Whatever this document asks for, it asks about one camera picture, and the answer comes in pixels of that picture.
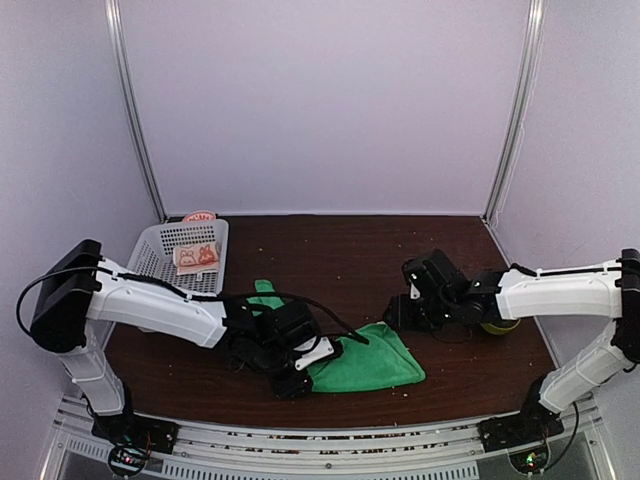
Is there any orange bunny pattern towel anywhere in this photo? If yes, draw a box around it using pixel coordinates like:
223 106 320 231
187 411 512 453
172 241 220 276

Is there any green microfiber towel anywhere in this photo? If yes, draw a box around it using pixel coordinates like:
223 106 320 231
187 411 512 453
248 279 426 393

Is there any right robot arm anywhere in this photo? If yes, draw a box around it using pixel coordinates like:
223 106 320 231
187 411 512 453
383 248 639 442

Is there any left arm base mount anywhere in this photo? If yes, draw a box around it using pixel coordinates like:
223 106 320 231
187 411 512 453
87 404 179 479

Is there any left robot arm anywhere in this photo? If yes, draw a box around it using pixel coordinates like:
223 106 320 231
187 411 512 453
26 239 327 444

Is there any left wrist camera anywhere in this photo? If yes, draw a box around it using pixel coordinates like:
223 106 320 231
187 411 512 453
268 301 344 371

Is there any white perforated plastic basket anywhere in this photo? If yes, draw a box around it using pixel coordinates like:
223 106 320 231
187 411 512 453
127 219 229 294

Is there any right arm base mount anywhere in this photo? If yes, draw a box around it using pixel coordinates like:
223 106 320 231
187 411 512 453
477 377 565 476

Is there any left aluminium frame post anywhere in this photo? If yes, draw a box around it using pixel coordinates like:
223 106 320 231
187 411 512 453
104 0 167 223

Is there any right aluminium frame post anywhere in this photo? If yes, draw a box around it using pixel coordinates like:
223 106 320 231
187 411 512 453
483 0 547 227

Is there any green bowl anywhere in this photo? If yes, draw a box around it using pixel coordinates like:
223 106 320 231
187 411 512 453
481 320 521 336

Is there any aluminium frame post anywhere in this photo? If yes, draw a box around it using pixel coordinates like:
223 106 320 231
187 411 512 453
483 0 547 227
104 0 167 223

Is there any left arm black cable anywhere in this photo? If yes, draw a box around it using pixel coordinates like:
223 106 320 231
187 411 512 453
17 267 371 346

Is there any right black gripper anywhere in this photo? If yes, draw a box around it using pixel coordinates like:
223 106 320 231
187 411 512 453
382 294 457 333

